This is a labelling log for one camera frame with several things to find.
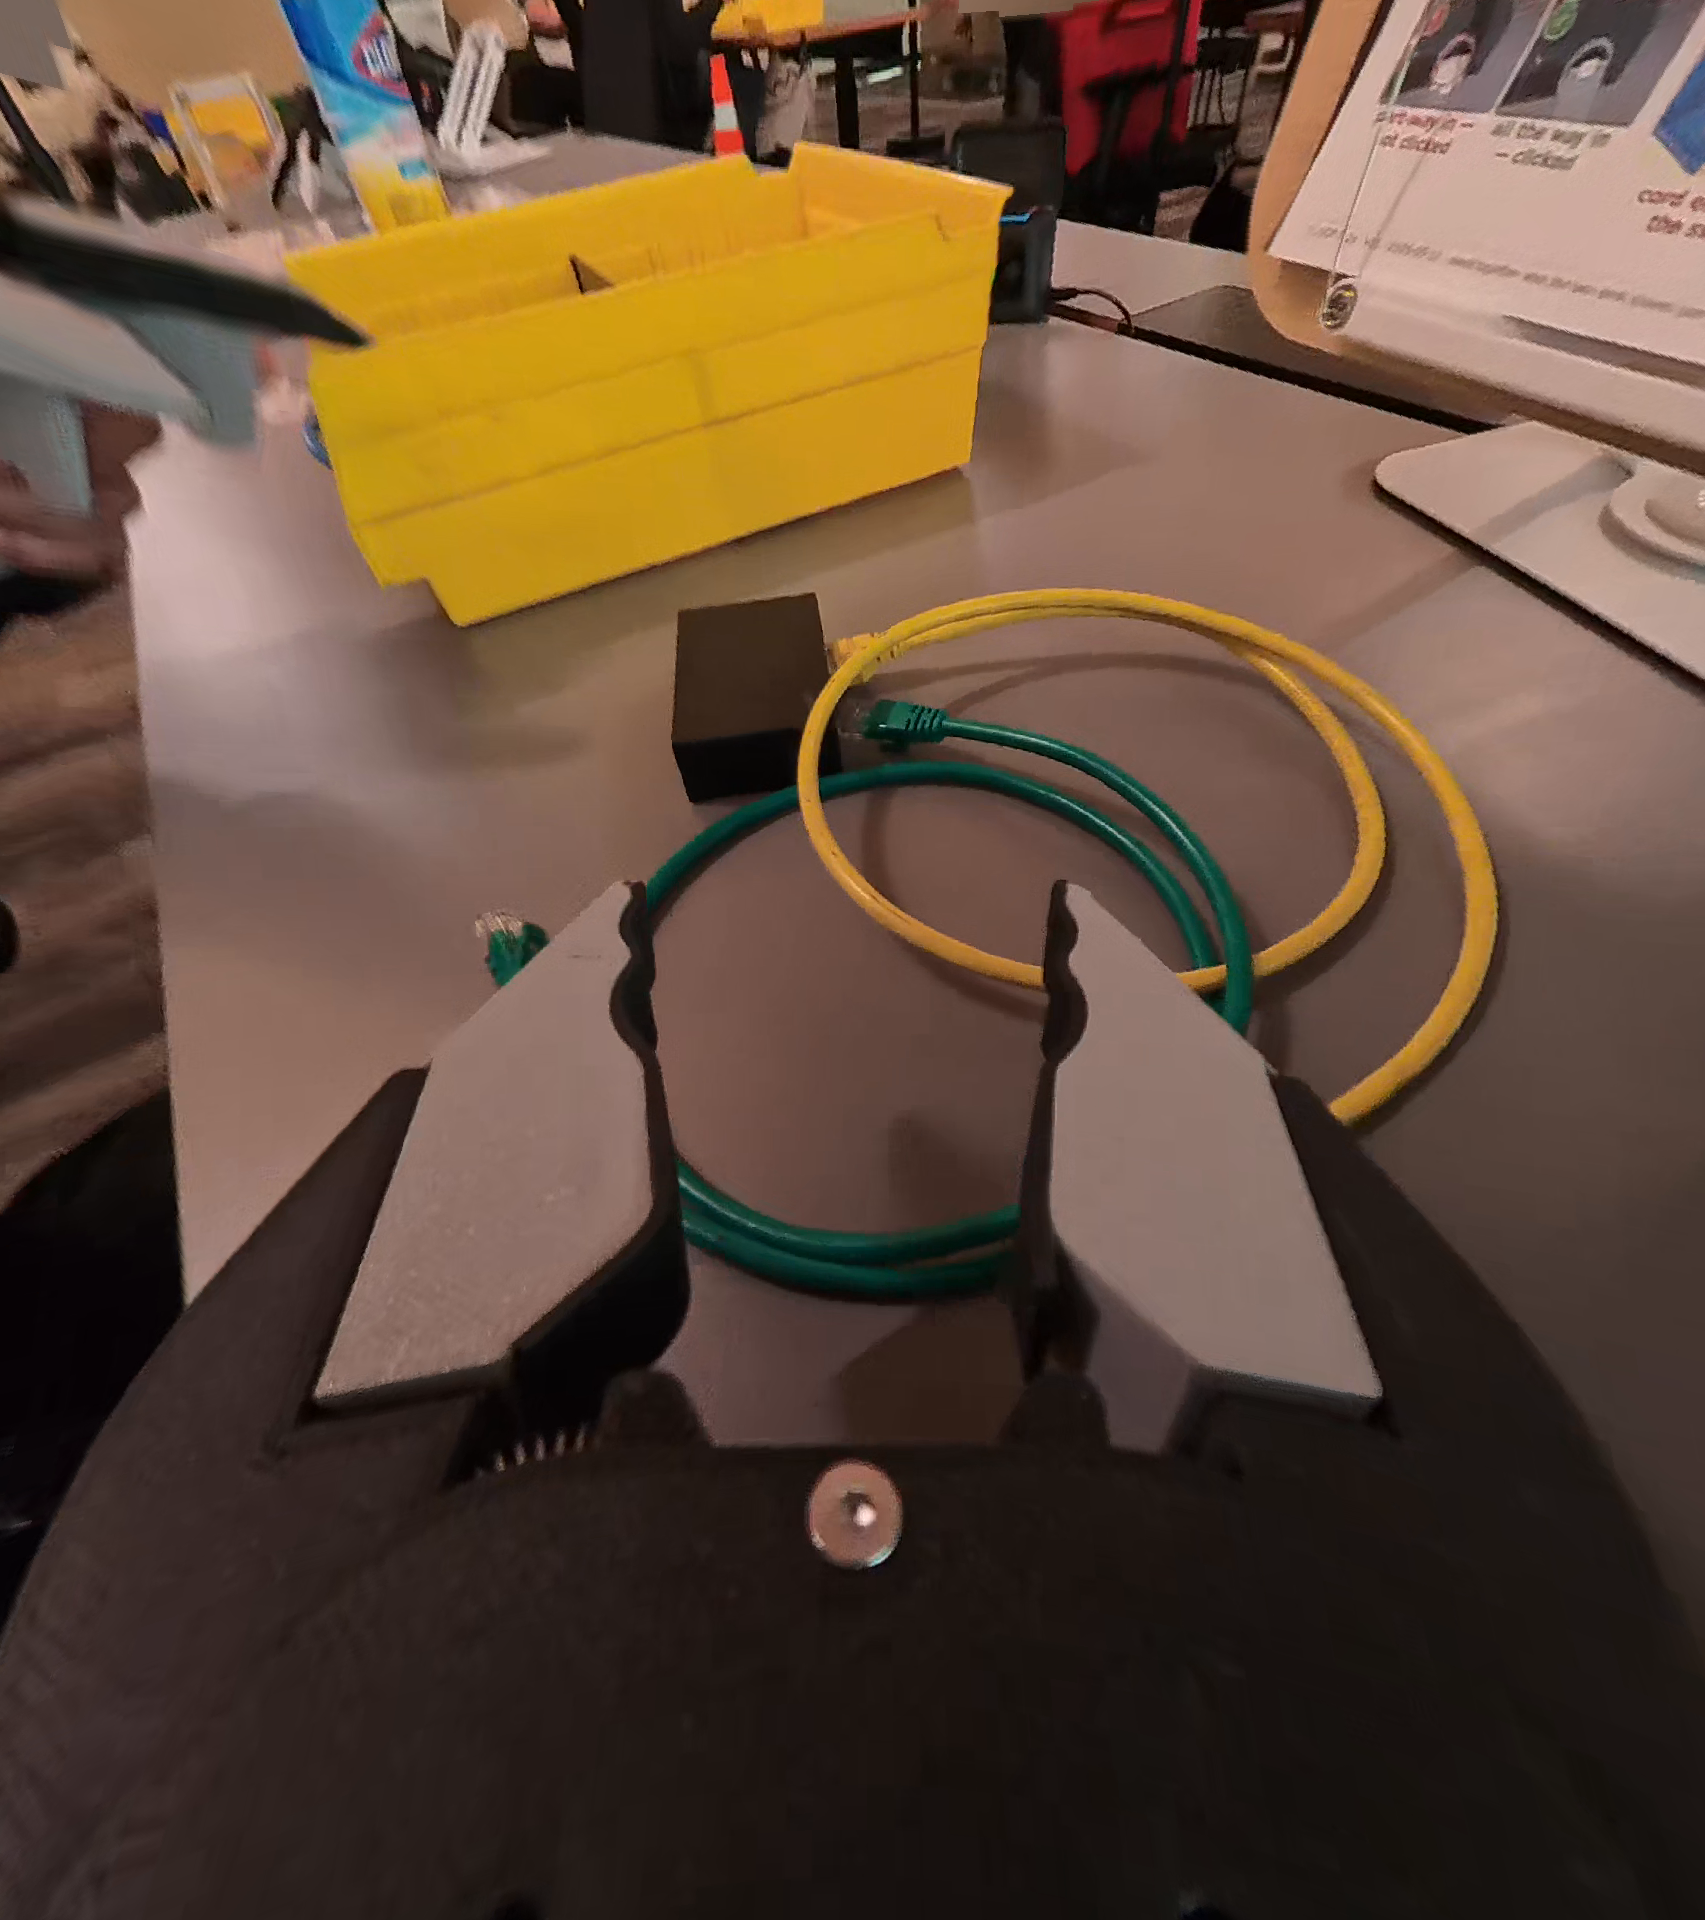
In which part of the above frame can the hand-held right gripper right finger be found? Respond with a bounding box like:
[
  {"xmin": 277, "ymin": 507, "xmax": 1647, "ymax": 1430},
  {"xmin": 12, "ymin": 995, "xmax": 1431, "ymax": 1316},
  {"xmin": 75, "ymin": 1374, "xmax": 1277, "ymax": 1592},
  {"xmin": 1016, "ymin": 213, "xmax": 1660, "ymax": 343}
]
[{"xmin": 1017, "ymin": 880, "xmax": 1383, "ymax": 1454}]

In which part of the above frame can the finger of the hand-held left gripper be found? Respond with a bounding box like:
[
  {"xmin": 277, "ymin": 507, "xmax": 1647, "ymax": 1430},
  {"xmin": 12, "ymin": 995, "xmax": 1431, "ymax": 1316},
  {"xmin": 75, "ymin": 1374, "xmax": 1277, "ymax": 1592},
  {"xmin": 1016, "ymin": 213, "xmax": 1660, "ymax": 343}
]
[{"xmin": 0, "ymin": 194, "xmax": 374, "ymax": 450}]

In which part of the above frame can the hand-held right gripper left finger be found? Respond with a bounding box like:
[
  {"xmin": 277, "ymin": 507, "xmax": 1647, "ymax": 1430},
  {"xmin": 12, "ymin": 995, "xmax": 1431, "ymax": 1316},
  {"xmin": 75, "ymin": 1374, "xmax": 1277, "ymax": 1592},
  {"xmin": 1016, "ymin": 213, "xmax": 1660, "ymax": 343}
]
[{"xmin": 312, "ymin": 880, "xmax": 692, "ymax": 1407}]

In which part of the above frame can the green ethernet cable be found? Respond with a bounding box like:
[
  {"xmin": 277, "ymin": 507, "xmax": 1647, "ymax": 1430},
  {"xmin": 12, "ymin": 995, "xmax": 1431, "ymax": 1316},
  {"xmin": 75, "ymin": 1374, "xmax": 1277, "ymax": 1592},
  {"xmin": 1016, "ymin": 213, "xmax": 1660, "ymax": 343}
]
[{"xmin": 476, "ymin": 695, "xmax": 1258, "ymax": 1302}]

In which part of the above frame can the yellow ethernet cable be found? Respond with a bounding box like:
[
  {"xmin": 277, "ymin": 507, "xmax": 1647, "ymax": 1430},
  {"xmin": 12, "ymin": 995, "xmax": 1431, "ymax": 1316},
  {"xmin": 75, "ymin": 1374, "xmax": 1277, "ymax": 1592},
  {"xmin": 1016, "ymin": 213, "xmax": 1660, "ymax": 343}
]
[{"xmin": 797, "ymin": 588, "xmax": 1499, "ymax": 1127}]

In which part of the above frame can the black network switch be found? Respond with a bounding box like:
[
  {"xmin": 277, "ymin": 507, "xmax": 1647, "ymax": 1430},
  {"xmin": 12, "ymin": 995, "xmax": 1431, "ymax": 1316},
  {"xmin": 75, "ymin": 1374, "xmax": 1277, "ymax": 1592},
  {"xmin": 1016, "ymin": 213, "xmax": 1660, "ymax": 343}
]
[{"xmin": 672, "ymin": 592, "xmax": 842, "ymax": 804}]

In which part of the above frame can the person's left hand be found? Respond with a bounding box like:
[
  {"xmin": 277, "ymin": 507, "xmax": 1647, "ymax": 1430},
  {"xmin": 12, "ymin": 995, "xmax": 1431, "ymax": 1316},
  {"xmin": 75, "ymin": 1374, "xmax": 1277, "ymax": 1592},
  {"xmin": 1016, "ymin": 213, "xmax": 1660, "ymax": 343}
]
[{"xmin": 0, "ymin": 425, "xmax": 164, "ymax": 588}]

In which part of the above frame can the blue wipes pack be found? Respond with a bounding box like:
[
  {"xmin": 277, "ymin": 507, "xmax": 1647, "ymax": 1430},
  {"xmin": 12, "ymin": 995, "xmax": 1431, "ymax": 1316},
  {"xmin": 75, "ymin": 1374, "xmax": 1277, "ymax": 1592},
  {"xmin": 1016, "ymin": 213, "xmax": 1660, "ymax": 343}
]
[{"xmin": 278, "ymin": 0, "xmax": 453, "ymax": 230}]

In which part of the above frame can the person's dark clothing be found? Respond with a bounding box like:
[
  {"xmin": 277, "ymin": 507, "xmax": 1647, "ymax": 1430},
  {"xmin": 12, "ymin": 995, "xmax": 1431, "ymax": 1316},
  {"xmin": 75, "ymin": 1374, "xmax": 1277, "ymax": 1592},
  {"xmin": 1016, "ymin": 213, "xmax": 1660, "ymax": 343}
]
[{"xmin": 0, "ymin": 1094, "xmax": 187, "ymax": 1920}]

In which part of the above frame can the yellow plastic bin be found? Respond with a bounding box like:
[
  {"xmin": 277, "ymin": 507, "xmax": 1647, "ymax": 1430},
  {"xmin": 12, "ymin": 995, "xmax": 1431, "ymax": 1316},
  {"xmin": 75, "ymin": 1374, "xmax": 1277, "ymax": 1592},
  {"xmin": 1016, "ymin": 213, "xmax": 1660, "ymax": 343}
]
[{"xmin": 284, "ymin": 142, "xmax": 1016, "ymax": 627}]

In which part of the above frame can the white display stand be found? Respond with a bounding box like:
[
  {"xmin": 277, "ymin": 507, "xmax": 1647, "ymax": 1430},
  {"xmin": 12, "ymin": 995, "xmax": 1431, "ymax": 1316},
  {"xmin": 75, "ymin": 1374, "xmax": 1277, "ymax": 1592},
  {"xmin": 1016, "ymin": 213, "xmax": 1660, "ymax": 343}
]
[{"xmin": 1304, "ymin": 283, "xmax": 1705, "ymax": 734}]

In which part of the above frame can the small black device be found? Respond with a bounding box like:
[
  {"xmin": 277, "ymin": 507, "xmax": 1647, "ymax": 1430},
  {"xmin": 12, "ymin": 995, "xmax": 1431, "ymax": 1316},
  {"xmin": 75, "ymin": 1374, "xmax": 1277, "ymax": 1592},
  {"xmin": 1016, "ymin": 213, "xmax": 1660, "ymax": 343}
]
[{"xmin": 991, "ymin": 202, "xmax": 1065, "ymax": 327}]

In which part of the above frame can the red storage bin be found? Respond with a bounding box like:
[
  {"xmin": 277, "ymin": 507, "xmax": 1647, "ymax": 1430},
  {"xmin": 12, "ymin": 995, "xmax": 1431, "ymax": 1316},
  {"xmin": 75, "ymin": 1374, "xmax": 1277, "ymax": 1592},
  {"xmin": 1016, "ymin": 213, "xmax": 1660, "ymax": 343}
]
[{"xmin": 1056, "ymin": 0, "xmax": 1204, "ymax": 152}]

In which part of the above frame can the instruction sheet on stand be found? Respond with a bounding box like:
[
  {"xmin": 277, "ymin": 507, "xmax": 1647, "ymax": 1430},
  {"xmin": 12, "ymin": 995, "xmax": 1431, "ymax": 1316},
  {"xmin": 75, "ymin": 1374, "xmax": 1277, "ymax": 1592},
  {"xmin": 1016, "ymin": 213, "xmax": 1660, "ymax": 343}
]
[{"xmin": 1249, "ymin": 0, "xmax": 1395, "ymax": 258}]

